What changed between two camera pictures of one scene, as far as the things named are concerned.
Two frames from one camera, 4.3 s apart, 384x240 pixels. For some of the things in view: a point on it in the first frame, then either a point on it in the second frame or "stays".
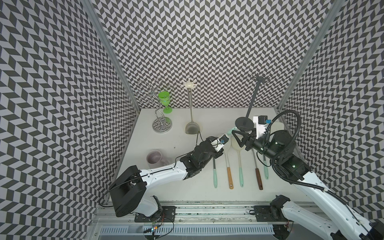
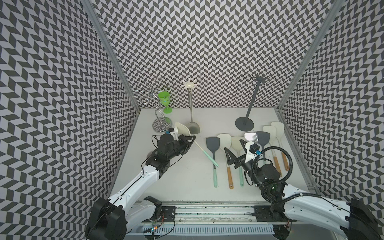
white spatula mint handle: x=235 y=146 stays
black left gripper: x=218 y=154 → x=184 y=139
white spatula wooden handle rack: x=230 y=180 stays
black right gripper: x=251 y=137 → x=239 y=161
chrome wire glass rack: x=146 y=91 stays
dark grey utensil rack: x=245 y=123 stays
